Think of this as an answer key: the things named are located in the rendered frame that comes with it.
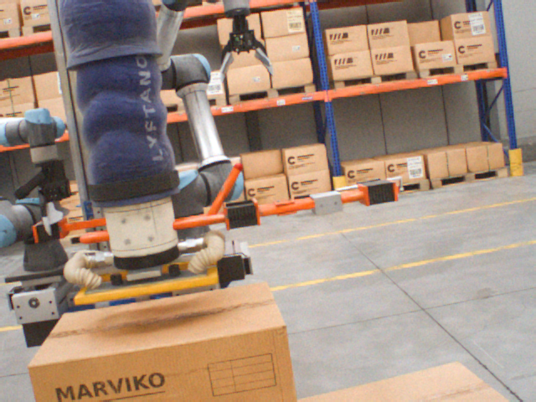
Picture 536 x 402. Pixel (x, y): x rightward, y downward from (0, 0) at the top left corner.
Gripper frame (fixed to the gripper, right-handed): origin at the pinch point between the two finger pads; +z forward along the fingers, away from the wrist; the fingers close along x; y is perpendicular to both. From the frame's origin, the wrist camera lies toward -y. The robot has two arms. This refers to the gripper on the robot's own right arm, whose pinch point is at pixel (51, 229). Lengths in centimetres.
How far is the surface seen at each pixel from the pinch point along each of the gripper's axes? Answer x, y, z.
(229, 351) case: -46, 46, 28
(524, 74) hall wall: 795, 602, -31
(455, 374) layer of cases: -9, 113, 64
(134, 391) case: -46, 23, 34
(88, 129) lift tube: -33.5, 22.2, -26.4
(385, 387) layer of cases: -8, 91, 64
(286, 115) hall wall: 807, 185, -16
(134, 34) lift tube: -35, 36, -46
